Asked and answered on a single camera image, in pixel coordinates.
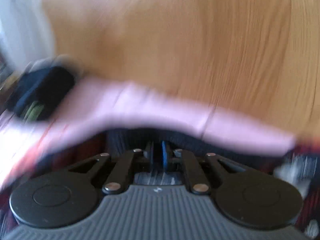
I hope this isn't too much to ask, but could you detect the navy patterned knit sweater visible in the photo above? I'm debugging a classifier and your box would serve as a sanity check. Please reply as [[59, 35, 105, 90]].
[[37, 127, 320, 230]]

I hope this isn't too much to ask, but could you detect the pink floral bed sheet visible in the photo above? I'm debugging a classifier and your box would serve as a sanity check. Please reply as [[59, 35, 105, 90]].
[[1, 77, 296, 188]]

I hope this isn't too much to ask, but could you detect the dark folded garment green trim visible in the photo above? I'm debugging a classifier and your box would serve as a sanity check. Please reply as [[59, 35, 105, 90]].
[[4, 55, 83, 122]]

